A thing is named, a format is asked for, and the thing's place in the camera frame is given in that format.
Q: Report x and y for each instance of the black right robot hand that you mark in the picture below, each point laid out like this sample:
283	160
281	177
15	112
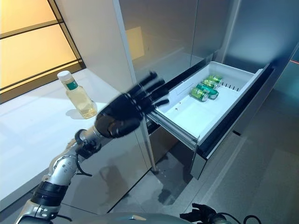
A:
202	212

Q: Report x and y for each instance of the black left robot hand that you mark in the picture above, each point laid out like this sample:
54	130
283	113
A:
121	114

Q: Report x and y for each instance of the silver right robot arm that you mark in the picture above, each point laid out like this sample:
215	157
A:
222	219

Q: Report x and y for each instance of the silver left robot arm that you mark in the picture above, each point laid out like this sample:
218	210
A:
60	168

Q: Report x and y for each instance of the white fridge drawer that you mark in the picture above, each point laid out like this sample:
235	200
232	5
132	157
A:
210	112

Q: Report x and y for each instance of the stainless steel fridge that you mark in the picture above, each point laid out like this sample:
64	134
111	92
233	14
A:
187	35

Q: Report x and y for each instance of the yellow drink bottle white cap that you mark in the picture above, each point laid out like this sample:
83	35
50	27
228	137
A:
79	100

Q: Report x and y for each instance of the green drink can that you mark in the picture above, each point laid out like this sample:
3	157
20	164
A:
211	82
208	89
199	93
215	79

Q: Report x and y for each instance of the backlit amber panel dark frame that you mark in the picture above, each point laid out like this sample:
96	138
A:
30	42

